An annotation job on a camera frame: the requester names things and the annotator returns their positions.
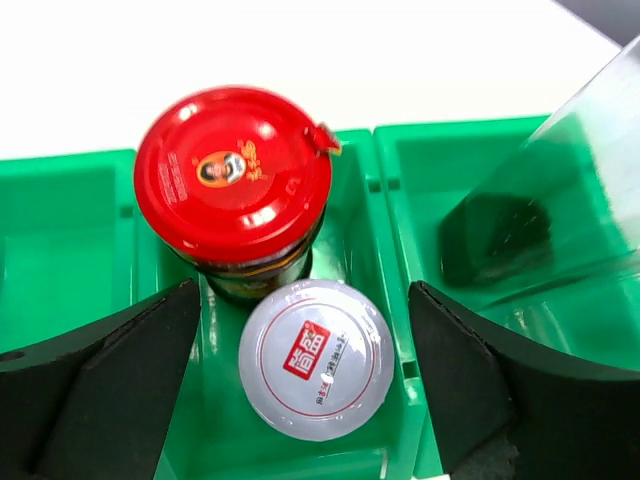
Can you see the white lid spice jar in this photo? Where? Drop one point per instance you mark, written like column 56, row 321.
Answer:
column 316, row 359

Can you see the clear glass bottle gold spout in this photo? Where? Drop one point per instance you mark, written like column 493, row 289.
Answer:
column 555, row 227

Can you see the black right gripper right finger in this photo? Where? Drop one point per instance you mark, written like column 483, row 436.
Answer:
column 503, row 406

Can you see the green three-compartment plastic bin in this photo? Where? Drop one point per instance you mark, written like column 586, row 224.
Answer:
column 75, row 249

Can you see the red cap sauce bottle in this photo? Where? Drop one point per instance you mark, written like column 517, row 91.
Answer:
column 235, row 181

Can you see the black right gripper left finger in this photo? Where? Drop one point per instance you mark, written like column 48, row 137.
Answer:
column 96, row 402

